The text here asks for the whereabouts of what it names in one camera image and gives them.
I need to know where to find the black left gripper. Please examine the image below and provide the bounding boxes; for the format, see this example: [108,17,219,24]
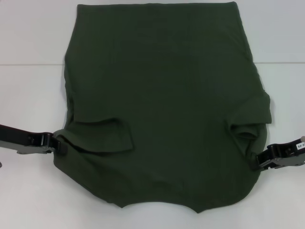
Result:
[0,123,69,155]

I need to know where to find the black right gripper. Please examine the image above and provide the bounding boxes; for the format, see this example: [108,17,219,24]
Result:
[254,140,305,165]

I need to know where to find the dark green shirt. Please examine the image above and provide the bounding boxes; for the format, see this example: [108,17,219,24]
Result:
[52,1,273,214]

